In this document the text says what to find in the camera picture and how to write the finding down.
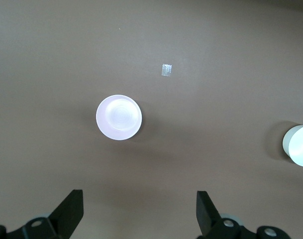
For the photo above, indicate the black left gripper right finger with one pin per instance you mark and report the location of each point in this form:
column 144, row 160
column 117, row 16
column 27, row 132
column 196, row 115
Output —
column 208, row 219

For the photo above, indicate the small clear tape piece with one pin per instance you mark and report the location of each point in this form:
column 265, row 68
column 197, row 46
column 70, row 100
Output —
column 167, row 70

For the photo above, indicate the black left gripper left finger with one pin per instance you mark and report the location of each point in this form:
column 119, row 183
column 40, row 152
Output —
column 66, row 214

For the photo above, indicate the pink bowl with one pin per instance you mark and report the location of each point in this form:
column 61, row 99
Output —
column 119, row 117

